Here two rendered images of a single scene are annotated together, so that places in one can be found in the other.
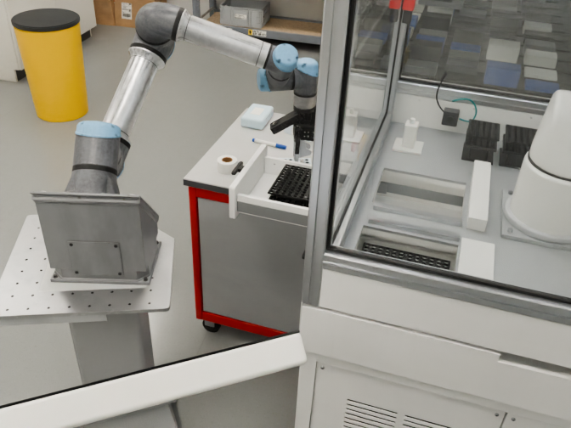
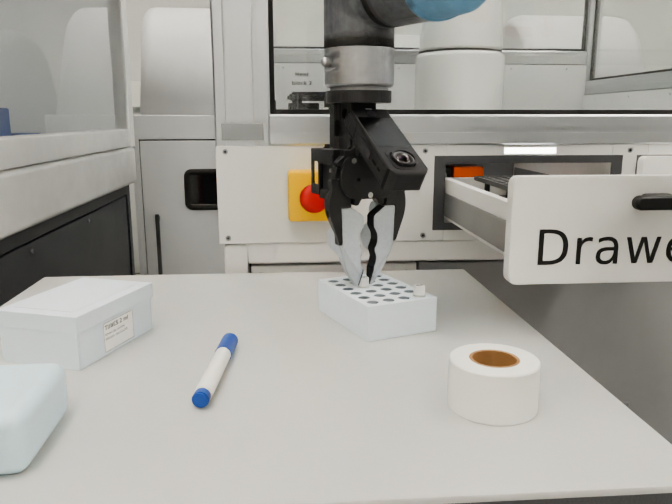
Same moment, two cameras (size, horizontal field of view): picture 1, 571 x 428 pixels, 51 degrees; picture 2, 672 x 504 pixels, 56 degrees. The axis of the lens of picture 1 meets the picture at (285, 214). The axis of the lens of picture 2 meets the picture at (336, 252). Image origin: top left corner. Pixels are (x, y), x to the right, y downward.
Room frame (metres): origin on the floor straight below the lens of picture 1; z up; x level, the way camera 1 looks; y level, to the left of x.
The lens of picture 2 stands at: (2.11, 0.61, 0.98)
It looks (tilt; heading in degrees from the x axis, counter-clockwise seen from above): 12 degrees down; 250
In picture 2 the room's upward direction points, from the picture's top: straight up
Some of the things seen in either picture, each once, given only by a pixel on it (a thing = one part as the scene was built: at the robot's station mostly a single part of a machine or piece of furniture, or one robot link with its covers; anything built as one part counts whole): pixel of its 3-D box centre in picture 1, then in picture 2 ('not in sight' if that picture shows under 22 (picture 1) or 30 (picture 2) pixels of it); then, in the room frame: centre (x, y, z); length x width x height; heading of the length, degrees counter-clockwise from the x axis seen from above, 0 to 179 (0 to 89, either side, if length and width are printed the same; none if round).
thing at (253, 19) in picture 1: (245, 13); not in sight; (5.56, 0.46, 0.22); 0.40 x 0.30 x 0.17; 78
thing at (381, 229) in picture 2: (302, 152); (370, 240); (1.82, -0.05, 0.85); 0.06 x 0.03 x 0.09; 95
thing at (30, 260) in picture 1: (94, 273); not in sight; (1.31, 0.54, 0.70); 0.45 x 0.44 x 0.12; 98
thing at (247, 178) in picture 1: (249, 179); (645, 228); (1.58, 0.12, 0.87); 0.29 x 0.02 x 0.11; 164
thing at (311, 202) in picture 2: not in sight; (313, 198); (1.83, -0.23, 0.88); 0.04 x 0.03 x 0.04; 164
